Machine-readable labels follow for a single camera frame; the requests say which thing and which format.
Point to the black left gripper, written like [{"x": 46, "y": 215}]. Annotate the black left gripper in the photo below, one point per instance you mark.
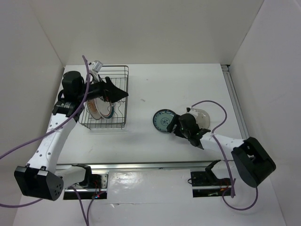
[{"x": 109, "y": 92}]

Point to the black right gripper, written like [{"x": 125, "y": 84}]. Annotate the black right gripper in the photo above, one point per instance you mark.
[{"x": 175, "y": 121}]

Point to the blue patterned small plate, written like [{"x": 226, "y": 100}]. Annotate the blue patterned small plate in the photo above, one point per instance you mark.
[{"x": 162, "y": 119}]

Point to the green red rimmed white plate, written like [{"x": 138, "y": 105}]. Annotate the green red rimmed white plate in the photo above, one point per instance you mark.
[{"x": 106, "y": 109}]

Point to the orange sunburst white plate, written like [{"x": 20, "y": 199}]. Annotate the orange sunburst white plate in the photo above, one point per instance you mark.
[{"x": 93, "y": 110}]

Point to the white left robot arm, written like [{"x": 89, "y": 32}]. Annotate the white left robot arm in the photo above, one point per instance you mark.
[{"x": 38, "y": 178}]

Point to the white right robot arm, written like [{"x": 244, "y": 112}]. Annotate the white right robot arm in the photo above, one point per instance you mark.
[{"x": 252, "y": 161}]

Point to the clear glass square plate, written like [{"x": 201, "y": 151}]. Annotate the clear glass square plate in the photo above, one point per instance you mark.
[{"x": 202, "y": 119}]

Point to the grey wire dish rack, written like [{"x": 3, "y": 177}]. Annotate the grey wire dish rack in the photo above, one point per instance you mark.
[{"x": 119, "y": 76}]

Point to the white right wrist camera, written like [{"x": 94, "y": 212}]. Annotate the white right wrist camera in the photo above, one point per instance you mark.
[{"x": 192, "y": 111}]

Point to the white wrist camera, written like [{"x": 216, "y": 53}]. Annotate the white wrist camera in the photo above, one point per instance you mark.
[
  {"x": 95, "y": 66},
  {"x": 192, "y": 111}
]

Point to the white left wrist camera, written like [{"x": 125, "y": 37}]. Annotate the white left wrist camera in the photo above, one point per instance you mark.
[{"x": 95, "y": 66}]

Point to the aluminium front rail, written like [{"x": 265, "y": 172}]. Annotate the aluminium front rail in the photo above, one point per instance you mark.
[{"x": 150, "y": 165}]

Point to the aluminium rail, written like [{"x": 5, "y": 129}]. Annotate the aluminium rail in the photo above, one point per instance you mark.
[
  {"x": 235, "y": 102},
  {"x": 150, "y": 165}
]

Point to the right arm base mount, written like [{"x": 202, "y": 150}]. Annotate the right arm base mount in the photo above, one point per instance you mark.
[{"x": 206, "y": 184}]

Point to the aluminium right side rail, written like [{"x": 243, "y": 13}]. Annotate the aluminium right side rail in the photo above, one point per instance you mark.
[{"x": 235, "y": 102}]

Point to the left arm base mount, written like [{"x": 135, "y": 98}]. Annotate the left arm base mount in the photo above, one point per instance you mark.
[{"x": 91, "y": 183}]

